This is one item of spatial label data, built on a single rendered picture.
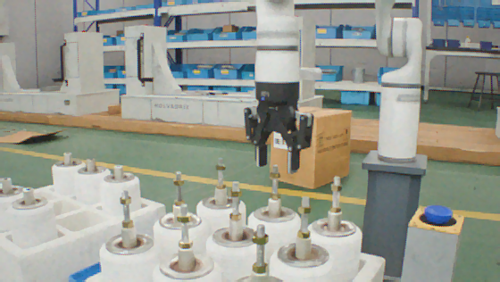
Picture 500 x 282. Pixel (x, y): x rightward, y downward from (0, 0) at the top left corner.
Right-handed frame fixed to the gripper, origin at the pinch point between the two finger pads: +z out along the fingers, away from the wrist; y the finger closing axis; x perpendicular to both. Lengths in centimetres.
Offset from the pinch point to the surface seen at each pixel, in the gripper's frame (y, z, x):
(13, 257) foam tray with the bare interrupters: -32, 17, -38
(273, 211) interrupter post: 0.4, 8.7, -1.1
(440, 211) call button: 29.4, 1.8, -0.1
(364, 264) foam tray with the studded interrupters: 15.2, 17.6, 6.8
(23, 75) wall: -698, 4, 166
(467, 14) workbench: -113, -84, 570
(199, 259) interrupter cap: 3.7, 9.4, -21.2
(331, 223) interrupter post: 11.4, 8.6, 0.6
